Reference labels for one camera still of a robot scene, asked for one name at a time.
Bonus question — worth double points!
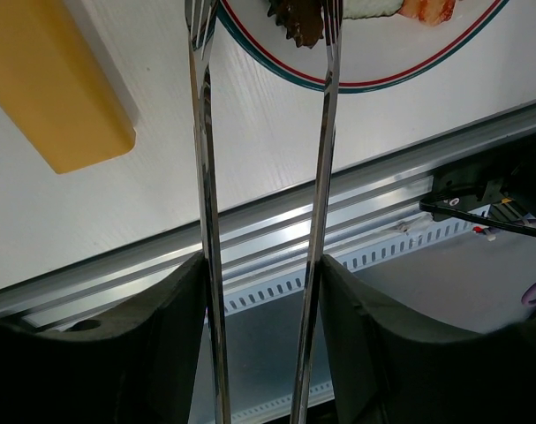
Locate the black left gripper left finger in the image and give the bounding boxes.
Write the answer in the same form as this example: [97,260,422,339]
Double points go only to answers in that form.
[0,254,206,423]

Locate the sushi roll with green centre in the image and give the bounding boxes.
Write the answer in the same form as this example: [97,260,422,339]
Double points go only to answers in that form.
[343,0,404,20]

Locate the white slotted cable duct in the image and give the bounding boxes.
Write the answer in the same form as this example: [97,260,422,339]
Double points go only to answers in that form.
[225,216,472,423]

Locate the striped bacon slice food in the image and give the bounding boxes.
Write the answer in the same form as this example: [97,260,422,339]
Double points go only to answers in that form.
[397,0,457,27]

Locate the dark brown sea cucumber food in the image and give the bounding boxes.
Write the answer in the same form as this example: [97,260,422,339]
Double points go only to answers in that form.
[267,0,324,49]

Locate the aluminium mounting rail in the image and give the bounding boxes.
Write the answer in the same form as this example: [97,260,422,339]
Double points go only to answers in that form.
[0,103,536,329]

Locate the metal food tongs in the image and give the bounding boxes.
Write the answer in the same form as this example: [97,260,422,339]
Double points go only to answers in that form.
[185,1,343,423]

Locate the yellow rectangular box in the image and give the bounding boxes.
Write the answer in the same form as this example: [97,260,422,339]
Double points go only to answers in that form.
[0,1,136,174]

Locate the round patterned plate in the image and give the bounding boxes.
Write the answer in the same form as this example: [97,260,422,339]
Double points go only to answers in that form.
[218,1,506,94]

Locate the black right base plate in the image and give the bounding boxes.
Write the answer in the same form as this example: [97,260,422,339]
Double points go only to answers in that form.
[419,133,536,239]

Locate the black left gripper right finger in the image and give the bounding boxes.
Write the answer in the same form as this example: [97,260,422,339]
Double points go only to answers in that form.
[320,256,536,423]

